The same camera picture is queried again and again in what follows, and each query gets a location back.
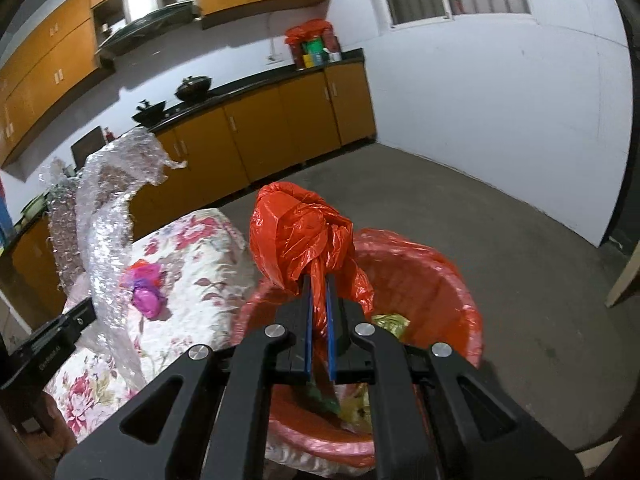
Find black kitchen countertop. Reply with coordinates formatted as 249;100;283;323
0;48;365;256

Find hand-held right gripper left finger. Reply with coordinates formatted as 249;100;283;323
54;272;316;480

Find blue hanging cloth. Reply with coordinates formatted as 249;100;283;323
0;200;15;248

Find orange bag covering containers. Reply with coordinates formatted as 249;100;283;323
285;19;333;46

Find orange plastic bag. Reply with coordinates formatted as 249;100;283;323
249;182;375;321

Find black pot with lid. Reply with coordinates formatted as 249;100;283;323
175;76;213;102

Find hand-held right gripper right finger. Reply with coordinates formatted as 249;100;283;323
325;272;586;480

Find wooden lower kitchen cabinets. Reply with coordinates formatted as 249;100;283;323
0;62;377;311

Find black wok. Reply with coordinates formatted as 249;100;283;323
132;100;167;126

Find steel range hood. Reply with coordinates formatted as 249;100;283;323
97;0;201;56

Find dark cutting board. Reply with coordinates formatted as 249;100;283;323
71;126;104;168

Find yellow plastic wrapper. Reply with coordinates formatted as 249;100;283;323
372;312;411;338

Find orange lined waste basket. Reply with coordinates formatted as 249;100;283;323
232;228;485;471

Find clear bubble wrap sheet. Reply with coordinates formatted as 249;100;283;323
39;127;188;391

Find purple plastic bag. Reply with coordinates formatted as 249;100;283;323
120;260;168;318

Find green plastic bag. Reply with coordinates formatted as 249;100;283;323
305;380;341;413

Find beige wooden board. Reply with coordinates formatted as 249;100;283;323
605;240;640;308

